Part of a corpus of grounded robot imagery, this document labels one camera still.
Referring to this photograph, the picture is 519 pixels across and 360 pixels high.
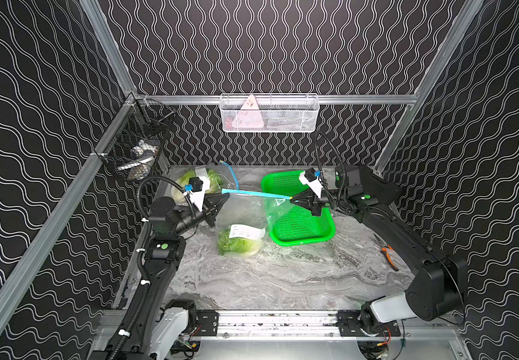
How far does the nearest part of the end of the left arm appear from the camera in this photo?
60 cm

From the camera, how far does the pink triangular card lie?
0.91 meters

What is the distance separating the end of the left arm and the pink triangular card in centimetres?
37
